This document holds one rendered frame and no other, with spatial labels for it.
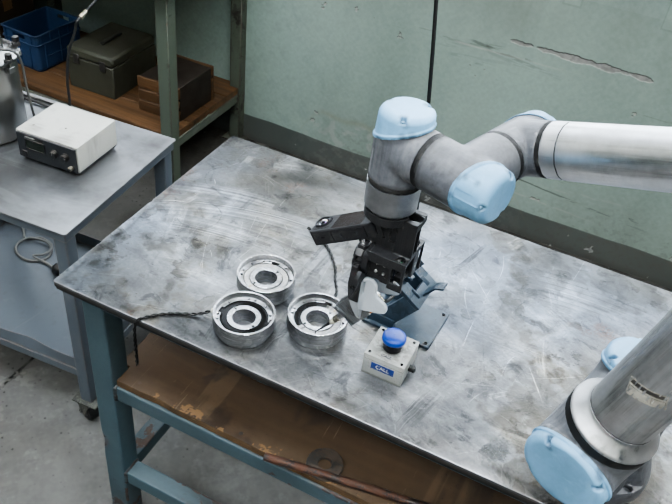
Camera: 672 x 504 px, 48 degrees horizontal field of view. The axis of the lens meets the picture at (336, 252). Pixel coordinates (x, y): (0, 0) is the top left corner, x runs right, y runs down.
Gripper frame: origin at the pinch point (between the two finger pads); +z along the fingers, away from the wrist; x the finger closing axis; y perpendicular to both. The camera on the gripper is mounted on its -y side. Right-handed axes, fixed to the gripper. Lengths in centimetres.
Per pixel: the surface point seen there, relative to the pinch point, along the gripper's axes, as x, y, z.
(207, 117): 132, -124, 71
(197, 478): 11, -40, 93
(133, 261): -0.7, -45.0, 13.0
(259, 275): 7.5, -22.8, 11.1
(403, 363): 0.4, 8.9, 8.6
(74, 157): 25, -84, 19
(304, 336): -2.2, -7.8, 9.9
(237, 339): -8.7, -16.7, 10.2
